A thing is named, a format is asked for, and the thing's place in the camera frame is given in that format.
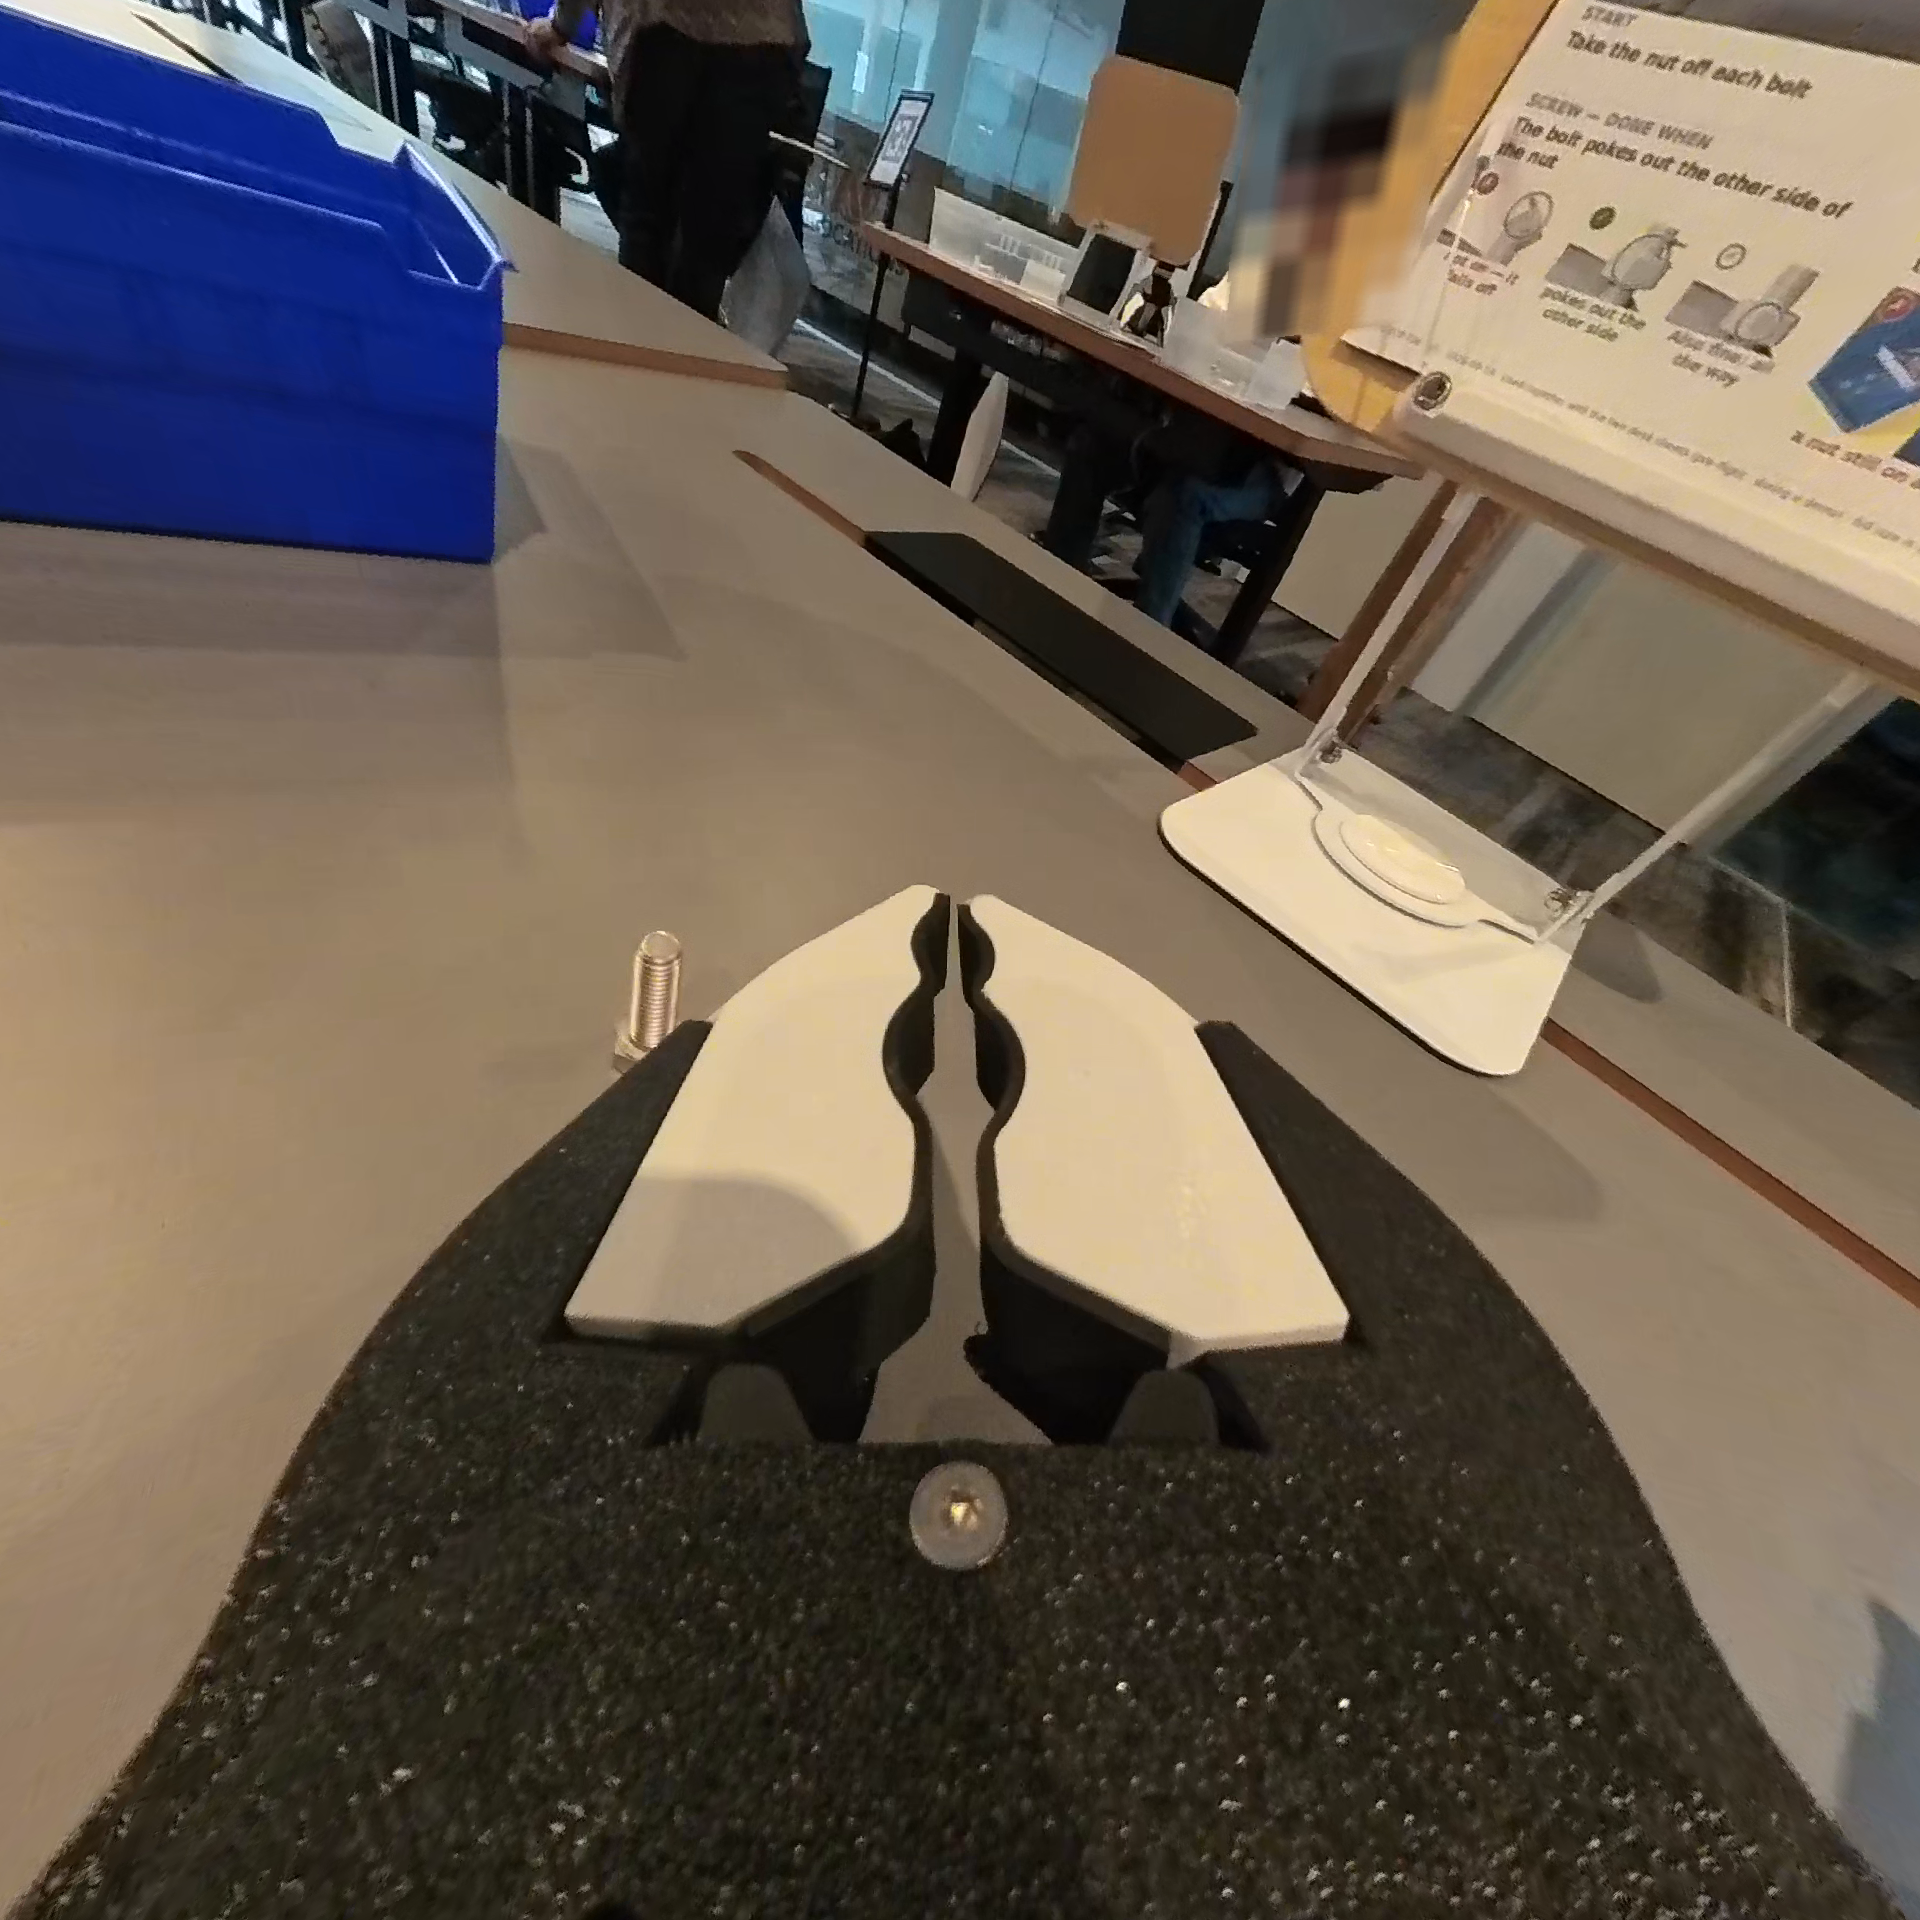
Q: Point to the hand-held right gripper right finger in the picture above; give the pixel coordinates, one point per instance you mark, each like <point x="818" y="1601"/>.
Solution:
<point x="1139" y="1185"/>

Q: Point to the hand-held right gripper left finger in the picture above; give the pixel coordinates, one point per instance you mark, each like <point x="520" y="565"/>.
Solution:
<point x="764" y="1168"/>

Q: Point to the steel hex bolt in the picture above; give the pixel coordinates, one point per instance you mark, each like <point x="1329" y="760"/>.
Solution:
<point x="657" y="981"/>

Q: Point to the blue plastic bin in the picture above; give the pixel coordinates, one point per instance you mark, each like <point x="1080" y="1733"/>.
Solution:
<point x="227" y="421"/>

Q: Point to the instruction sign stand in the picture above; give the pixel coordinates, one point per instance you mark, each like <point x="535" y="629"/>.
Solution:
<point x="1346" y="869"/>

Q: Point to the white panel leg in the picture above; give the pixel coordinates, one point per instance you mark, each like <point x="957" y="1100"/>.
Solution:
<point x="977" y="445"/>

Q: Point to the clear plastic container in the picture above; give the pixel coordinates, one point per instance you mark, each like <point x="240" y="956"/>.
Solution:
<point x="1245" y="360"/>
<point x="999" y="240"/>

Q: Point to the wooden top office table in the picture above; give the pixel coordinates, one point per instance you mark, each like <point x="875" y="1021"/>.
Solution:
<point x="1019" y="322"/>

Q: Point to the translucent plastic bag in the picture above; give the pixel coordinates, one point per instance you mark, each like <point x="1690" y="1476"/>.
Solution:
<point x="773" y="279"/>

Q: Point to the tablet on stand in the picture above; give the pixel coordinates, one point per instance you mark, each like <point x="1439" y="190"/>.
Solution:
<point x="1103" y="275"/>

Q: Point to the small framed code sign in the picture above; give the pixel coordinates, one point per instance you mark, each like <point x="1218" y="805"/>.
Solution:
<point x="902" y="138"/>

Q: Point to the brown board sign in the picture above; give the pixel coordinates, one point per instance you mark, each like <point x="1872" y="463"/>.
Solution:
<point x="1158" y="142"/>

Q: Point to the dark office desk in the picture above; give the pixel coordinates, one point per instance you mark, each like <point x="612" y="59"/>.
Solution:
<point x="482" y="23"/>

